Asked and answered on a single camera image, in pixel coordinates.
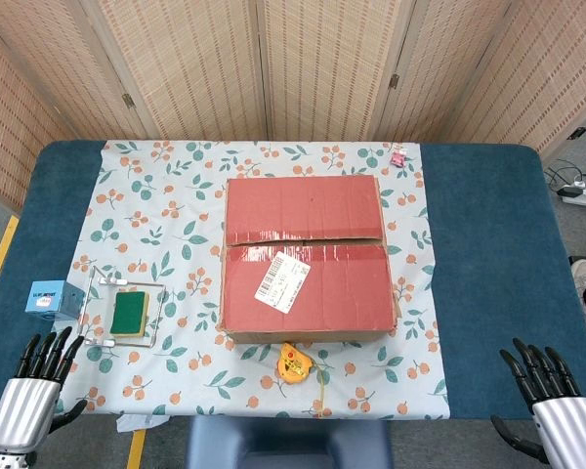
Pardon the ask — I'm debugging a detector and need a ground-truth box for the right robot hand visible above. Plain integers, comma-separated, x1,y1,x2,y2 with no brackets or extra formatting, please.
490,337,586,469

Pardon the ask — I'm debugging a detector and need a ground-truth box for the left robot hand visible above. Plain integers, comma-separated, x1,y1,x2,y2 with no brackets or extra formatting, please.
0,325,88,455

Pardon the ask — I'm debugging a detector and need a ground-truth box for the large cardboard box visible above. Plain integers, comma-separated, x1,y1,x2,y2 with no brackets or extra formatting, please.
218,174,402,347

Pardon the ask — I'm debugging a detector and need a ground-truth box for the small blue carton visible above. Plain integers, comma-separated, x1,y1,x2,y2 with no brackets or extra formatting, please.
24,279,86,322

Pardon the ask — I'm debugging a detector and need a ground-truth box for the green yellow sponge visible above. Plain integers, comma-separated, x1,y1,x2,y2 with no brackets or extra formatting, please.
109,290,151,338

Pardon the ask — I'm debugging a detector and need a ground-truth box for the white sneaker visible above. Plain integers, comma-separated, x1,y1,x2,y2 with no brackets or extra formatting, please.
569,259,586,329

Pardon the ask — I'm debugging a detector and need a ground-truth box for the blue upholstered table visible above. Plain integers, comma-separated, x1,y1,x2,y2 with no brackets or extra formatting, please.
0,140,586,422

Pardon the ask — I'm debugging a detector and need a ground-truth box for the white power strip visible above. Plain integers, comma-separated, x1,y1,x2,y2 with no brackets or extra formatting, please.
556,181,586,207

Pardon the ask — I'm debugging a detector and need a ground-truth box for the floral print tablecloth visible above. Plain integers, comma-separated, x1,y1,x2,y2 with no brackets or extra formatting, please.
27,140,451,421

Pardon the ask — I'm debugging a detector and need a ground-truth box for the dark blue chair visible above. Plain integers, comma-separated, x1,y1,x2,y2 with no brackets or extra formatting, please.
185,417,395,469

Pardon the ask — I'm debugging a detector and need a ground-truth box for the yellow tape measure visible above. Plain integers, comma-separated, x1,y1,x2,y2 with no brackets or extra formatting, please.
275,342,332,417

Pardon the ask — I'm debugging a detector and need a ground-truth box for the bamboo folding screen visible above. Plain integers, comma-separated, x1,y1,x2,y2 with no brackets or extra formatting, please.
0,0,586,211

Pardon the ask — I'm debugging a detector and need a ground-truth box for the metal wire rack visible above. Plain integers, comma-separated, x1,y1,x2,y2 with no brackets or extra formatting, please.
76,265,169,349

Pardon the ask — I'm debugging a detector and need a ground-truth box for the thin black floor cable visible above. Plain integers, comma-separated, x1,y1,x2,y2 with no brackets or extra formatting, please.
546,159,586,190

